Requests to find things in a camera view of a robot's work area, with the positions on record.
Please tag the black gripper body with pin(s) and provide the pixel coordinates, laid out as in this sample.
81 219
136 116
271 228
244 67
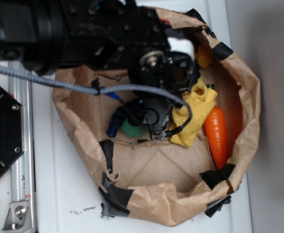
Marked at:
114 35

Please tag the orange toy carrot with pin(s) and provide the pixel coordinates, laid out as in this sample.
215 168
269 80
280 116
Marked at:
215 129

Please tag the metal corner bracket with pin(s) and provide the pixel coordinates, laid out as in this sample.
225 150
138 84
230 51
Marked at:
19 217

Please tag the yellow knitted cloth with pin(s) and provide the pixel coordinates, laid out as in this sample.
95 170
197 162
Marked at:
193 116

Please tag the yellow rubber duck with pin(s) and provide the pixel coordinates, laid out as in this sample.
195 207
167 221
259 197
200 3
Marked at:
204 56

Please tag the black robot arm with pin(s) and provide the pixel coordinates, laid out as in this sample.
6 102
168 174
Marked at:
45 35

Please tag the green ball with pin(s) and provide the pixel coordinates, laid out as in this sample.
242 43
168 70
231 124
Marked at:
131 130

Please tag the brown paper bag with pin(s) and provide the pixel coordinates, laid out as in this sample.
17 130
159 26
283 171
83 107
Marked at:
171 181

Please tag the black octagonal mount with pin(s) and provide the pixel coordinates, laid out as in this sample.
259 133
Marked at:
11 135

